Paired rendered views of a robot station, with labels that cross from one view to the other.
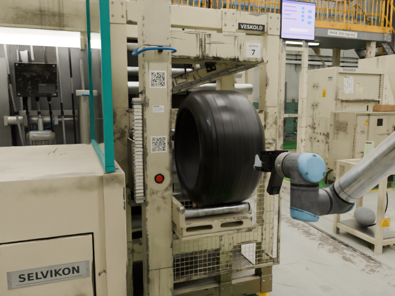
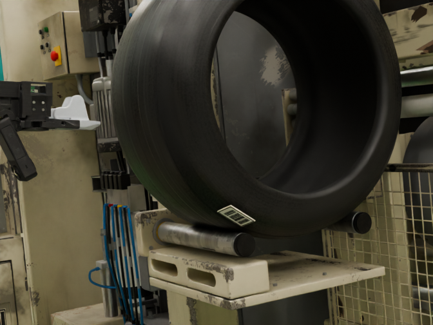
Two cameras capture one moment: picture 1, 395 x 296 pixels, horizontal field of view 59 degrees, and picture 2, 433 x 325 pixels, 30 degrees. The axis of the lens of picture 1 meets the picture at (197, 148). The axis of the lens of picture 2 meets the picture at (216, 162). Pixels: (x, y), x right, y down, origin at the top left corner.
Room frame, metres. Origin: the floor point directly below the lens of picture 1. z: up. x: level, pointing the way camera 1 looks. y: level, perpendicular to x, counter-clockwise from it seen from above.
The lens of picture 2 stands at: (1.38, -1.71, 1.14)
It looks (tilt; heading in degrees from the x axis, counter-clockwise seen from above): 3 degrees down; 81
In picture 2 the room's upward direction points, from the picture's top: 6 degrees counter-clockwise
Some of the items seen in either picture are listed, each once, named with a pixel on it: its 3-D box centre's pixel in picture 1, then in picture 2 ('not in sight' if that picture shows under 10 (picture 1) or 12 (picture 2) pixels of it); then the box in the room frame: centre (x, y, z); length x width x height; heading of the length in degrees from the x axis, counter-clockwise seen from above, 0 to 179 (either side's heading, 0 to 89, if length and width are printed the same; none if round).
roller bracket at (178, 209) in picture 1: (171, 205); (217, 222); (1.67, 0.13, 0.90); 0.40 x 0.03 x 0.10; 20
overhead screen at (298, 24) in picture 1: (297, 20); not in sight; (5.32, -1.48, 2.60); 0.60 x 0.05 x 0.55; 110
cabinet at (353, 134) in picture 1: (361, 148); not in sight; (5.75, -2.76, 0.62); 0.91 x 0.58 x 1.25; 110
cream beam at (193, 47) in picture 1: (207, 49); not in sight; (2.05, -0.05, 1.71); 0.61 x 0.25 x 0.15; 110
